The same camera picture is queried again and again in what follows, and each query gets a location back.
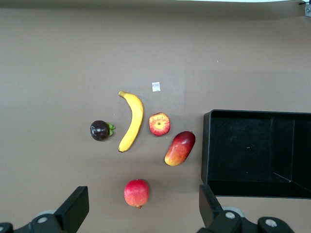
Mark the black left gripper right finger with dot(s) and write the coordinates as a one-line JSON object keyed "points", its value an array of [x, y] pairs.
{"points": [[209, 208]]}

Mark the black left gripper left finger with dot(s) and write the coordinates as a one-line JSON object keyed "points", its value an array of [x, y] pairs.
{"points": [[73, 211]]}

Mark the black plastic box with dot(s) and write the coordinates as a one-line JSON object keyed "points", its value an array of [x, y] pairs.
{"points": [[243, 150]]}

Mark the red yellow apple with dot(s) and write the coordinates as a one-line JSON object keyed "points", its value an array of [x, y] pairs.
{"points": [[159, 125]]}

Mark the yellow banana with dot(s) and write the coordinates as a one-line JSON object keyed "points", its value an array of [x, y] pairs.
{"points": [[134, 116]]}

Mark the red pomegranate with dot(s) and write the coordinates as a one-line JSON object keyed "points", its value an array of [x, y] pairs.
{"points": [[136, 193]]}

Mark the red yellow mango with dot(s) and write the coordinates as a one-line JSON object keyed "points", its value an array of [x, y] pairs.
{"points": [[181, 148]]}

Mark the dark purple mangosteen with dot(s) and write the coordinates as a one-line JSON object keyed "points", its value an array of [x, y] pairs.
{"points": [[99, 131]]}

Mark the small square tape patch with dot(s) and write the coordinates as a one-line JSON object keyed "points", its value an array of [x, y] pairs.
{"points": [[156, 87]]}

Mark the aluminium table edge bracket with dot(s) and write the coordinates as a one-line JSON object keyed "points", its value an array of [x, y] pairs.
{"points": [[308, 10]]}

